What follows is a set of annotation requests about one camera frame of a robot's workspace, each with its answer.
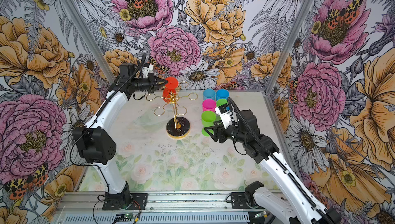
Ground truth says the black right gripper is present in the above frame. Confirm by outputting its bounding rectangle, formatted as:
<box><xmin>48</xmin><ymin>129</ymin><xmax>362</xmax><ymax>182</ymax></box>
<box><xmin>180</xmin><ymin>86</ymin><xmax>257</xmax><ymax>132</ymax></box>
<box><xmin>204</xmin><ymin>120</ymin><xmax>247</xmax><ymax>144</ymax></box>

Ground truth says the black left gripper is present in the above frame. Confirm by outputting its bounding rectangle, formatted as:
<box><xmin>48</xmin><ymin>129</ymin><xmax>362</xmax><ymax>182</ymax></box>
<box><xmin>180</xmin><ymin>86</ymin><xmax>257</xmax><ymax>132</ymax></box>
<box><xmin>132</xmin><ymin>72</ymin><xmax>169</xmax><ymax>93</ymax></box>

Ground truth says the red wine glass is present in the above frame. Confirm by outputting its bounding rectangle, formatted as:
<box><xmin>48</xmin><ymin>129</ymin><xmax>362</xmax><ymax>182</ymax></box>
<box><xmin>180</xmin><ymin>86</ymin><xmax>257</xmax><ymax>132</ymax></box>
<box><xmin>162</xmin><ymin>77</ymin><xmax>179</xmax><ymax>103</ymax></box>

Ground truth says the green wine glass back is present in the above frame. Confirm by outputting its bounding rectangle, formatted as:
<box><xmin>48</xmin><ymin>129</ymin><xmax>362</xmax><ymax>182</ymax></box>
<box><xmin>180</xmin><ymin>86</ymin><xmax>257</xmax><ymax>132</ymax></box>
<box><xmin>201</xmin><ymin>111</ymin><xmax>217</xmax><ymax>137</ymax></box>

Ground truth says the green wine glass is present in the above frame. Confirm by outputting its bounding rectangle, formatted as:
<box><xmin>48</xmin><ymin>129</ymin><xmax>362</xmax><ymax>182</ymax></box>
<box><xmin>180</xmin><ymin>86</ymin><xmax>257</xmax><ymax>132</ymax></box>
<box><xmin>216</xmin><ymin>99</ymin><xmax>228</xmax><ymax>107</ymax></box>
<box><xmin>201</xmin><ymin>111</ymin><xmax>217</xmax><ymax>137</ymax></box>

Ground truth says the pink wine glass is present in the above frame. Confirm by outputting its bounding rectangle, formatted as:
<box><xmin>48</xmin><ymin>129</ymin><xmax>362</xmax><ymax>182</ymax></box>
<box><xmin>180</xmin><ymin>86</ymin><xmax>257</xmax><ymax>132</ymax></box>
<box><xmin>202</xmin><ymin>99</ymin><xmax>217</xmax><ymax>113</ymax></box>

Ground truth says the green wine glass front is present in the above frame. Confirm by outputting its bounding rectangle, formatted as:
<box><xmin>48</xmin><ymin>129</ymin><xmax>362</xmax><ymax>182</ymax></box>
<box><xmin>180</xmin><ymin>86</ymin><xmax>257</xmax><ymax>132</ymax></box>
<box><xmin>216</xmin><ymin>99</ymin><xmax>228</xmax><ymax>107</ymax></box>

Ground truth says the light blue wine glass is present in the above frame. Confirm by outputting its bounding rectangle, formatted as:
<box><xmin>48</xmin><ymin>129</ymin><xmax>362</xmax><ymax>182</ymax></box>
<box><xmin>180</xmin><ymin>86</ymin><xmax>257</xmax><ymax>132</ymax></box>
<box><xmin>203</xmin><ymin>89</ymin><xmax>216</xmax><ymax>101</ymax></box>

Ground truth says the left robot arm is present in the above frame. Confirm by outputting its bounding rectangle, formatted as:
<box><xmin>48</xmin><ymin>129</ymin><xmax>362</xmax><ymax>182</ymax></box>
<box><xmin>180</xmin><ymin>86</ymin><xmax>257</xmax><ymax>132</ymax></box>
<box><xmin>73</xmin><ymin>63</ymin><xmax>167</xmax><ymax>210</ymax></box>

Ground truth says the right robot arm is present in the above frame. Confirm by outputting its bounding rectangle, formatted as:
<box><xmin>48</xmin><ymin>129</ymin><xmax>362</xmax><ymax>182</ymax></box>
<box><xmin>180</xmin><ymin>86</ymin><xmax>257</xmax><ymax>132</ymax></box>
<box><xmin>205</xmin><ymin>105</ymin><xmax>341</xmax><ymax>224</ymax></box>

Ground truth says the gold wine glass rack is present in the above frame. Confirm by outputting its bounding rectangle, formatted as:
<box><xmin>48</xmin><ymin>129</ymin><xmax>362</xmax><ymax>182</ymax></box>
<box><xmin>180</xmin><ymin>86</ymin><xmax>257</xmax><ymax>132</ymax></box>
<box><xmin>146</xmin><ymin>90</ymin><xmax>199</xmax><ymax>139</ymax></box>

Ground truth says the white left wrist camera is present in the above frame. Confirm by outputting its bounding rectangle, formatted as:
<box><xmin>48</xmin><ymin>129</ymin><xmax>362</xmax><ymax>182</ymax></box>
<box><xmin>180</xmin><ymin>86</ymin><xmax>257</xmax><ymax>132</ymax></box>
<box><xmin>142</xmin><ymin>63</ymin><xmax>154</xmax><ymax>78</ymax></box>

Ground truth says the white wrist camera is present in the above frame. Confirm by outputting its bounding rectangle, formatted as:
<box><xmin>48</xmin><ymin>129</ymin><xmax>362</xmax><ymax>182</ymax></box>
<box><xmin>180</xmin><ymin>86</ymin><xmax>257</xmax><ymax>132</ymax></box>
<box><xmin>215</xmin><ymin>103</ymin><xmax>237</xmax><ymax>129</ymax></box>
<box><xmin>142</xmin><ymin>63</ymin><xmax>154</xmax><ymax>78</ymax></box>

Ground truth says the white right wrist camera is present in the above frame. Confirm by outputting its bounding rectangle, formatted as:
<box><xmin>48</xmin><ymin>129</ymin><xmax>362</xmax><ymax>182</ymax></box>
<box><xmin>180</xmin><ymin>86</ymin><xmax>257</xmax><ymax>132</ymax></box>
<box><xmin>215</xmin><ymin>103</ymin><xmax>237</xmax><ymax>129</ymax></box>

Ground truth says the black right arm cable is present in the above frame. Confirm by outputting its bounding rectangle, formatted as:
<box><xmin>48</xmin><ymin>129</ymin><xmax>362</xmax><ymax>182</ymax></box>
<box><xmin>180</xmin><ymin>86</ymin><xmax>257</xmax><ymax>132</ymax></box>
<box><xmin>226</xmin><ymin>97</ymin><xmax>335</xmax><ymax>224</ymax></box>

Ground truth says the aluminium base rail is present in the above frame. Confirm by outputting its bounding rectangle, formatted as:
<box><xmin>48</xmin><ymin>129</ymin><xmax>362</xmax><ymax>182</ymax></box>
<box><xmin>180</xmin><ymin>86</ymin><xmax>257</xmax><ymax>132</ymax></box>
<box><xmin>52</xmin><ymin>189</ymin><xmax>278</xmax><ymax>224</ymax></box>

